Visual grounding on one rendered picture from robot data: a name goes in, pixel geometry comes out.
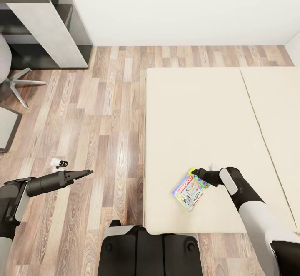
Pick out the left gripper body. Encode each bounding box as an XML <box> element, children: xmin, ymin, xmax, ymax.
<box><xmin>41</xmin><ymin>170</ymin><xmax>74</xmax><ymax>193</ymax></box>

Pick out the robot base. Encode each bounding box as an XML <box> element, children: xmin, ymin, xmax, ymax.
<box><xmin>97</xmin><ymin>220</ymin><xmax>203</xmax><ymax>276</ymax></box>

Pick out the board game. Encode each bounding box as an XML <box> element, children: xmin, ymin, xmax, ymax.
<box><xmin>171</xmin><ymin>167</ymin><xmax>210</xmax><ymax>211</ymax></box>

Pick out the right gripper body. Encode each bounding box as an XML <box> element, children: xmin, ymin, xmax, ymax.
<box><xmin>197</xmin><ymin>168</ymin><xmax>218</xmax><ymax>187</ymax></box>

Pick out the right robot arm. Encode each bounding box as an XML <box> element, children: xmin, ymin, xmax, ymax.
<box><xmin>191</xmin><ymin>163</ymin><xmax>300</xmax><ymax>276</ymax></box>

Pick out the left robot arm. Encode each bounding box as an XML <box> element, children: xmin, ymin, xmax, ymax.
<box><xmin>0</xmin><ymin>158</ymin><xmax>94</xmax><ymax>276</ymax></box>

